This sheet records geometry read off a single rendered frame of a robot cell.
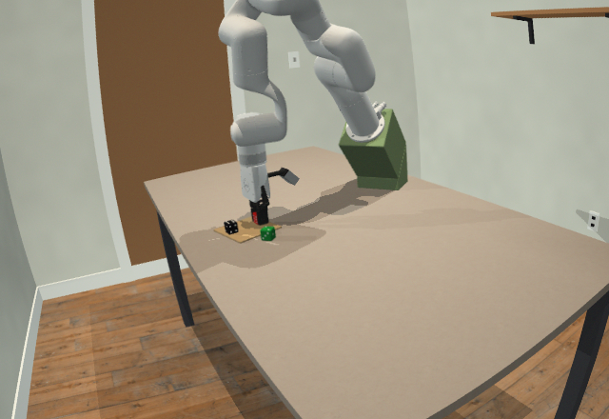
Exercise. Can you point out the tan flat mat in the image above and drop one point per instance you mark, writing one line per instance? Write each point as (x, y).
(247, 230)

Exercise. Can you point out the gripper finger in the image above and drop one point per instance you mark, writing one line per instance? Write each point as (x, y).
(253, 208)
(262, 215)

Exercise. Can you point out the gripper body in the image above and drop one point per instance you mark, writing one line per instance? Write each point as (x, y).
(252, 178)

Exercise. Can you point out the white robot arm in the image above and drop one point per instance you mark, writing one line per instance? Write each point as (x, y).
(351, 67)

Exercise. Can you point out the black die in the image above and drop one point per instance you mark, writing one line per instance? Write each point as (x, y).
(231, 226)

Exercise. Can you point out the green die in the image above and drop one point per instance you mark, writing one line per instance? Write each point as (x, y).
(267, 233)

